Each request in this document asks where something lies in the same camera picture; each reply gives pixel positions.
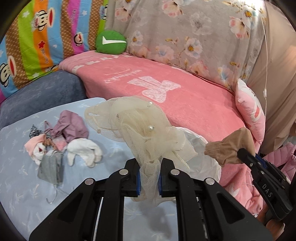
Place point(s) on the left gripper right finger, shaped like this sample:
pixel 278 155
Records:
pixel 205 210

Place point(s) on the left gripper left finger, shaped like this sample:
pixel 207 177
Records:
pixel 94 210

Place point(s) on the tan knit sock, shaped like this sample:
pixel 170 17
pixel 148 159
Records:
pixel 225 151

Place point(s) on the grey face mask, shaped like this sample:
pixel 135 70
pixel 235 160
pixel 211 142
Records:
pixel 50 169

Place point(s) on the white fluffy glove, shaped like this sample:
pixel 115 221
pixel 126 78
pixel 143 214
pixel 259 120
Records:
pixel 86 149

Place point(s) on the brown satin scrunchie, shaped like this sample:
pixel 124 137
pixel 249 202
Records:
pixel 48 142

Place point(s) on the pink and white sock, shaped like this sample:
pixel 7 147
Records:
pixel 36 149

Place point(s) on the mauve drawstring pouch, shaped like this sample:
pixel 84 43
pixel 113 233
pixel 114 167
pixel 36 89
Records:
pixel 70 125

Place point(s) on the black white patterned scrunchie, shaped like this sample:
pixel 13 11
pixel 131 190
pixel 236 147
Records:
pixel 34 132

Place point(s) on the cream tulle pearl veil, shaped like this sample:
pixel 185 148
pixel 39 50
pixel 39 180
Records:
pixel 146 130

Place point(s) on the pink quilted jacket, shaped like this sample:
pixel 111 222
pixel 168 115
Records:
pixel 285 157

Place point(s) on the pink white cushion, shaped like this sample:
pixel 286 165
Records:
pixel 250 108

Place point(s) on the pink fleece blanket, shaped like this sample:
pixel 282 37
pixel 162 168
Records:
pixel 188 101

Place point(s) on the dark blue velvet pillow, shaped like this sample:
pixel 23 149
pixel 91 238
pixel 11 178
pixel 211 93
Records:
pixel 55 89

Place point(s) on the grey floral quilt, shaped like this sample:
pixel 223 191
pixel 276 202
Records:
pixel 217 40

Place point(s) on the green plush cushion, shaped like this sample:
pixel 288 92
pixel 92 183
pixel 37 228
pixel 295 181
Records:
pixel 110 42

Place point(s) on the colourful monkey print pillow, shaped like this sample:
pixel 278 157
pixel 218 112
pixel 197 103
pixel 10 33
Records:
pixel 43 34

